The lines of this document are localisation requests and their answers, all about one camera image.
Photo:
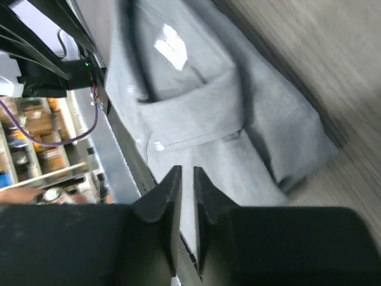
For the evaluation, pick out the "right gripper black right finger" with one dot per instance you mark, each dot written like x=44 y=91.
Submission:
x=280 y=245

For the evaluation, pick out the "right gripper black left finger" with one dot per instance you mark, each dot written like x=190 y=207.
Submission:
x=94 y=244

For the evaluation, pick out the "grey long sleeve shirt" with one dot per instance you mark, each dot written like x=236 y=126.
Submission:
x=192 y=91

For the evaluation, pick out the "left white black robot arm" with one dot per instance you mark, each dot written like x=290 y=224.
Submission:
x=31 y=69

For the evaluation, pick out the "person's hand with watch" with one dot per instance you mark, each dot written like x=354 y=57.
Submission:
x=25 y=195

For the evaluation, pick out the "storage shelf with boxes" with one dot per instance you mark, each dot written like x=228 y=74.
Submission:
x=39 y=148

